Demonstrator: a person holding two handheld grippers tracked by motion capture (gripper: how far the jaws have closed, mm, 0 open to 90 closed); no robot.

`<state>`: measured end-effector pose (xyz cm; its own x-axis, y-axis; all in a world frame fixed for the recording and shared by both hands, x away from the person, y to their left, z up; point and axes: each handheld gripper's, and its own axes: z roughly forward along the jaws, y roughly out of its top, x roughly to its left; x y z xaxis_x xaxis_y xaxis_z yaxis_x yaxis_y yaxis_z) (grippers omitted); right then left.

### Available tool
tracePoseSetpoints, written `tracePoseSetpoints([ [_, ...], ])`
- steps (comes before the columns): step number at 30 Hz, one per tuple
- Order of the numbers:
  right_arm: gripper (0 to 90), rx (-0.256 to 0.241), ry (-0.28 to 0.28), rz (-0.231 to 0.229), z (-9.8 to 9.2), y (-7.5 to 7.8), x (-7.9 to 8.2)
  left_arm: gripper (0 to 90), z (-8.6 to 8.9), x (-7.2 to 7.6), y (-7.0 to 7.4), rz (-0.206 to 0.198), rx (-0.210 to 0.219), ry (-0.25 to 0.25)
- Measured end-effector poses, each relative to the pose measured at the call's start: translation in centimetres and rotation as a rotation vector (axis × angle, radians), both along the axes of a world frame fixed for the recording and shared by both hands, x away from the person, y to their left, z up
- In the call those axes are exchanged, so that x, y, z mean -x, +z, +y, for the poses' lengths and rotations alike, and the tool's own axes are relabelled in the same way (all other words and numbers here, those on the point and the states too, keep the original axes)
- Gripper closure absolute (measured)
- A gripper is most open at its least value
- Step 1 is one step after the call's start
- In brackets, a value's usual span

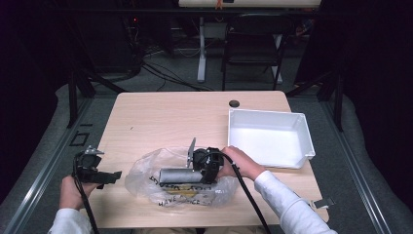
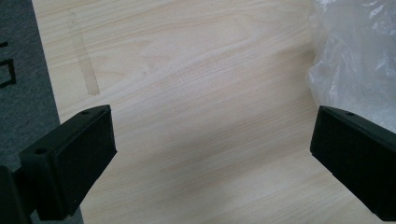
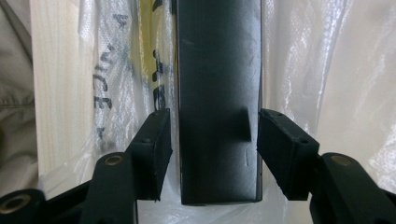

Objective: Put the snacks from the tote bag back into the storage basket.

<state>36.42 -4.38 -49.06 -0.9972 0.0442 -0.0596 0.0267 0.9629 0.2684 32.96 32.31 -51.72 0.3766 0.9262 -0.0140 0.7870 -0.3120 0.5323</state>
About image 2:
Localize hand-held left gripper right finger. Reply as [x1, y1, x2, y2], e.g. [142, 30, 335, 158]
[309, 105, 396, 222]

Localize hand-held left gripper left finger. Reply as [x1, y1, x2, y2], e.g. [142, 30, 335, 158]
[19, 104, 118, 221]

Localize clear plastic bag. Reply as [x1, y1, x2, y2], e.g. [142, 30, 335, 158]
[305, 0, 396, 134]

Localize strip of clear tape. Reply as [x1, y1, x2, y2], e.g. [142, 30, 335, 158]
[66, 8, 101, 97]

